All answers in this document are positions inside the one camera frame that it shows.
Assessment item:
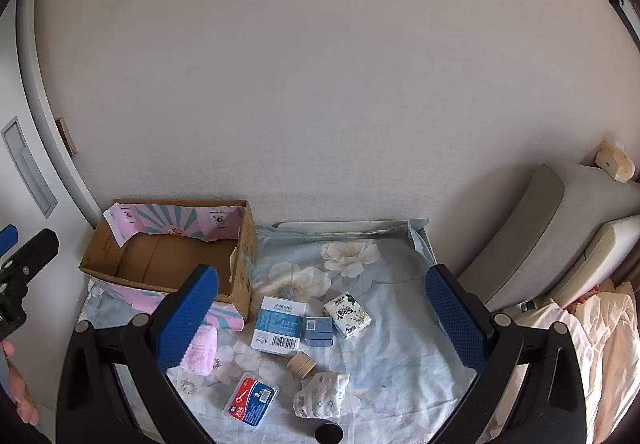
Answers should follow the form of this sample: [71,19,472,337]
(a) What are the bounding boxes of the white pillow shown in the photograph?
[547,214,640,310]

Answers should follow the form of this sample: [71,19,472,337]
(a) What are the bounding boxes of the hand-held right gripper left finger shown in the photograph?
[56,264,221,444]

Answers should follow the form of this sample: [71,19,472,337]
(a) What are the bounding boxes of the black round cap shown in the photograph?
[313,424,345,444]

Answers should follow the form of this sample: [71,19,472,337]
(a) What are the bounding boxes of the white and blue carton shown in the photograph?
[250,295,309,357]

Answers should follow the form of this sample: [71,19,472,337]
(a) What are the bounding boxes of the pale pink bedding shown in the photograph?
[515,279,640,444]

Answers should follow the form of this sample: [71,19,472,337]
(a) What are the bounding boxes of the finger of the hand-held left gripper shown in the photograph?
[0,228,59,340]
[0,224,19,257]

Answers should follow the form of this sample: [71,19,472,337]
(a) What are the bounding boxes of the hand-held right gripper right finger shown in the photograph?
[425,264,587,444]

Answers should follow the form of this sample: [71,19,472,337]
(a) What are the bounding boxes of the small blue box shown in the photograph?
[304,317,334,348]

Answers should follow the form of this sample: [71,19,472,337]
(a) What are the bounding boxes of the pink printed cardboard box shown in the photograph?
[79,198,259,322]

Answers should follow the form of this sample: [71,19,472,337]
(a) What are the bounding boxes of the grey recessed wardrobe handle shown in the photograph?
[1,117,58,217]

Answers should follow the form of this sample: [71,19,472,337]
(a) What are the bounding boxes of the beige tissue box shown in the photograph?
[594,140,635,182]

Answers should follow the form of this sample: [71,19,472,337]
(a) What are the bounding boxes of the white floral tissue packet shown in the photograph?
[322,293,373,337]

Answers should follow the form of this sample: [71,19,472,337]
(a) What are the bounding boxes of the red and blue floss box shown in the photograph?
[221,370,280,429]

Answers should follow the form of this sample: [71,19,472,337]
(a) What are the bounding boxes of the beige tape roll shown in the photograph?
[286,350,317,380]

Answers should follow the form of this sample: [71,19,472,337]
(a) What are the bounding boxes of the grey headboard cushion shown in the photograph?
[457,163,611,312]

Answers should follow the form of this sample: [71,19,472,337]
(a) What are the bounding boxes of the pink towel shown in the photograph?
[180,324,219,377]

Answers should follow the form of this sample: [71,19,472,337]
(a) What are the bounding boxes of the person's left hand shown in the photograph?
[0,339,40,426]

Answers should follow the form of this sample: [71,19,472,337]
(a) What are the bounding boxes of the floral light blue cloth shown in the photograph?
[77,219,481,444]

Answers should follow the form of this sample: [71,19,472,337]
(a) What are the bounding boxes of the white patterned soft packet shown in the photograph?
[292,370,351,421]

